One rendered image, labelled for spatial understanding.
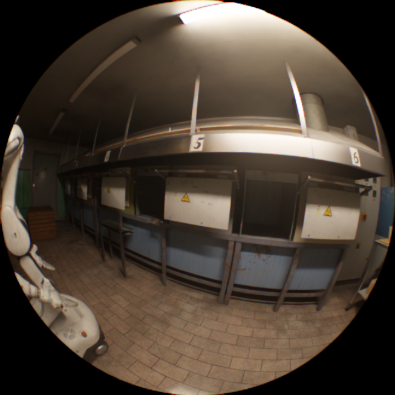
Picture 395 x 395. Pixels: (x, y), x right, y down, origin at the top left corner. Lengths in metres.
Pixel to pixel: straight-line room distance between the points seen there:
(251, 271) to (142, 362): 1.27
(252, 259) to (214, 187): 0.78
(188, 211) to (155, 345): 1.23
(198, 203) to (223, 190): 0.24
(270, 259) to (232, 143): 1.07
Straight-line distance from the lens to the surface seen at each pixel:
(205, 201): 1.16
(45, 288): 0.82
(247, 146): 0.96
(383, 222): 2.84
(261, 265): 1.46
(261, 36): 1.43
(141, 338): 1.43
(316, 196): 1.21
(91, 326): 1.16
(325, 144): 1.14
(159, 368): 1.30
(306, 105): 1.91
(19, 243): 0.87
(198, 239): 1.46
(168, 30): 1.42
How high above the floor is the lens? 1.24
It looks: 3 degrees down
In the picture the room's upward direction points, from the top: 4 degrees clockwise
